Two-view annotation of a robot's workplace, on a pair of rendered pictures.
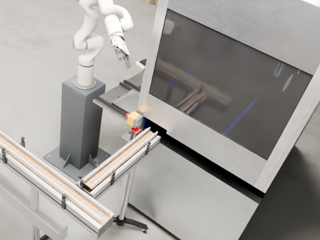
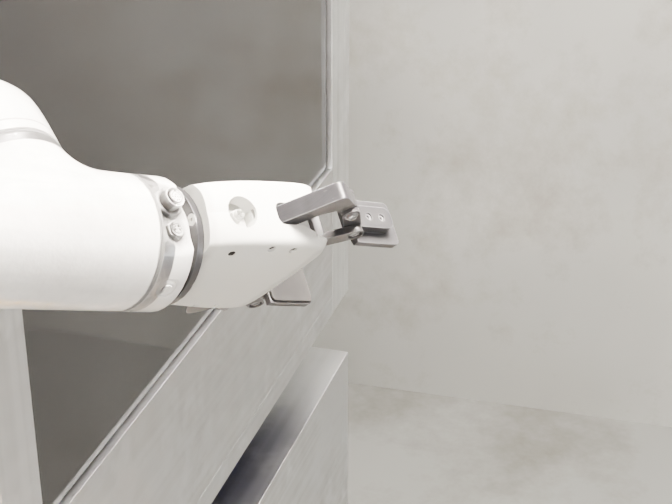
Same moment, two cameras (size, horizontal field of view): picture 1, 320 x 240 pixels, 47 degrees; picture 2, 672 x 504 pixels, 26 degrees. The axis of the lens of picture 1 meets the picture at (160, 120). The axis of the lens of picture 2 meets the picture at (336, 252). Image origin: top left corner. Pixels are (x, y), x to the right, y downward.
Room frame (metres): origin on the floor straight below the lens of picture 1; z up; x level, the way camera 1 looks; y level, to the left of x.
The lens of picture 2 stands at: (1.88, 1.17, 1.97)
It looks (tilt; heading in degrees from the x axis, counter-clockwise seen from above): 26 degrees down; 261
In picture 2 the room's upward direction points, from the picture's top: straight up
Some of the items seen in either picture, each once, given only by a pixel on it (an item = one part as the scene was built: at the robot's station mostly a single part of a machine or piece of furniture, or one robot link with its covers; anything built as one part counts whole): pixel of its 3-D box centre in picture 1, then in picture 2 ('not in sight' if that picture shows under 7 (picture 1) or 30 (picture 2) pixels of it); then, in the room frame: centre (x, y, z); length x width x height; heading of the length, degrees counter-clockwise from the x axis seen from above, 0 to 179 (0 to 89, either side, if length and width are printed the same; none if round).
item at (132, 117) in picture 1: (134, 119); not in sight; (1.94, 0.17, 1.00); 0.08 x 0.07 x 0.07; 65
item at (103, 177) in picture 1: (122, 159); not in sight; (1.62, 0.17, 0.92); 0.69 x 0.15 x 0.16; 155
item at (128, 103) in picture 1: (139, 107); not in sight; (2.22, 0.17, 0.90); 0.34 x 0.26 x 0.04; 65
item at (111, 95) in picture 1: (145, 97); not in sight; (2.40, 0.16, 0.87); 0.70 x 0.48 x 0.02; 155
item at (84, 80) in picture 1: (85, 73); not in sight; (2.40, 0.66, 0.95); 0.19 x 0.19 x 0.18
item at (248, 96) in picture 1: (218, 85); (202, 55); (1.80, -0.28, 1.51); 0.85 x 0.01 x 0.59; 65
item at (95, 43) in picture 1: (91, 49); not in sight; (2.41, 0.64, 1.16); 0.19 x 0.12 x 0.24; 121
